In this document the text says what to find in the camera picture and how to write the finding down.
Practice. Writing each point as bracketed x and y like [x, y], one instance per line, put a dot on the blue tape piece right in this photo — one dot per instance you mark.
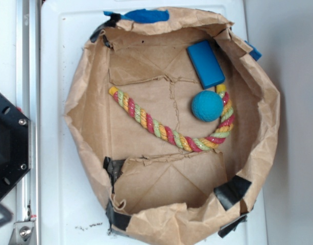
[254, 53]

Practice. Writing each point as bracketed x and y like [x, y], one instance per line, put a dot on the blue rectangular block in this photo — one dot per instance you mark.
[205, 64]

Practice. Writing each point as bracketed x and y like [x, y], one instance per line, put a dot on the blue tape piece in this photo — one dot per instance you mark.
[141, 15]
[254, 53]

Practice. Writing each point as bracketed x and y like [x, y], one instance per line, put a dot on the white cutting board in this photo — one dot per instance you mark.
[69, 211]

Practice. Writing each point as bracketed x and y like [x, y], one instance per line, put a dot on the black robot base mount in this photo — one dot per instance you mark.
[14, 146]

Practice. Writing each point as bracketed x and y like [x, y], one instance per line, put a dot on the blue rubber ball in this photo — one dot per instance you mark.
[207, 106]

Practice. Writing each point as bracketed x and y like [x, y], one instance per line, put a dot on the aluminium extrusion rail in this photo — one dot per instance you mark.
[28, 100]

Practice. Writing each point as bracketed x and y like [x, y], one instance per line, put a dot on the metal corner bracket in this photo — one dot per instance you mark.
[24, 233]

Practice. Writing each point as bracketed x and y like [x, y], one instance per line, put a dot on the brown paper bag tray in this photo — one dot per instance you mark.
[162, 175]

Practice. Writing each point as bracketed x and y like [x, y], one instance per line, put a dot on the blue tape piece top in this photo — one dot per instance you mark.
[141, 15]

